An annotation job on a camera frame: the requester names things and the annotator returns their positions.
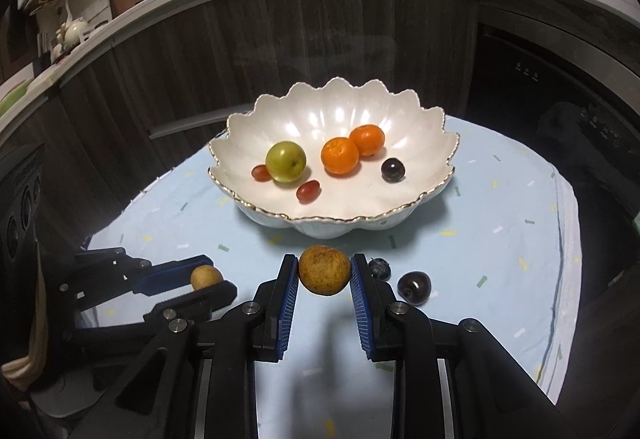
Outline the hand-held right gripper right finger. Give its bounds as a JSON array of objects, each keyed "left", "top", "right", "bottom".
[{"left": 350, "top": 253, "right": 566, "bottom": 439}]

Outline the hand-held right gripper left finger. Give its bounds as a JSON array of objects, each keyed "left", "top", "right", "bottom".
[{"left": 67, "top": 253, "right": 301, "bottom": 439}]

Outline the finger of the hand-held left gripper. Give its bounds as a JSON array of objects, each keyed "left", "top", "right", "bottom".
[
  {"left": 62, "top": 281, "right": 238, "bottom": 345},
  {"left": 60, "top": 247, "right": 216, "bottom": 305}
]

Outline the small yellow-brown fruit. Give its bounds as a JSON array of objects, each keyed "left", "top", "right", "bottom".
[{"left": 190, "top": 265, "right": 224, "bottom": 292}]

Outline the brown round fruit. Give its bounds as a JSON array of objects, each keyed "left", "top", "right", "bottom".
[{"left": 298, "top": 245, "right": 352, "bottom": 296}]

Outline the dark purple grape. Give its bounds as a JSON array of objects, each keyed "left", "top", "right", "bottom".
[{"left": 381, "top": 158, "right": 406, "bottom": 182}]

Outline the yellow-green round fruit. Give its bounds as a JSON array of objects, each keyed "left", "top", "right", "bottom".
[{"left": 265, "top": 140, "right": 307, "bottom": 183}]

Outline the white scalloped ceramic bowl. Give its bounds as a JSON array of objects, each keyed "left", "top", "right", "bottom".
[{"left": 207, "top": 76, "right": 461, "bottom": 240}]

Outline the blueberry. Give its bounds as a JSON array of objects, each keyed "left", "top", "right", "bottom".
[{"left": 367, "top": 257, "right": 391, "bottom": 281}]

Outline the lower dark plum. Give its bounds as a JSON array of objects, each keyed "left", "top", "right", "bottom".
[{"left": 397, "top": 270, "right": 432, "bottom": 306}]

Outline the beige cloth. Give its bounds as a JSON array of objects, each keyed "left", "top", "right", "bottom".
[{"left": 0, "top": 241, "right": 48, "bottom": 392}]

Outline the light blue patterned tablecloth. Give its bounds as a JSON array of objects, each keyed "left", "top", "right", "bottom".
[{"left": 80, "top": 114, "right": 583, "bottom": 439}]

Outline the small orange mandarin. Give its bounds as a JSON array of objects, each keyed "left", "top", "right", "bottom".
[
  {"left": 348, "top": 124, "right": 386, "bottom": 157},
  {"left": 320, "top": 137, "right": 361, "bottom": 177}
]

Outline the white teapot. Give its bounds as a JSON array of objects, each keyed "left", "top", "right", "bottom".
[{"left": 52, "top": 4, "right": 91, "bottom": 60}]

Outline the dark wood kitchen cabinet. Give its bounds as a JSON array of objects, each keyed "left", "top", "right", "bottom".
[{"left": 0, "top": 0, "right": 640, "bottom": 240}]

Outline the black built-in dishwasher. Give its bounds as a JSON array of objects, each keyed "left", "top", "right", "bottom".
[{"left": 462, "top": 9, "right": 640, "bottom": 245}]

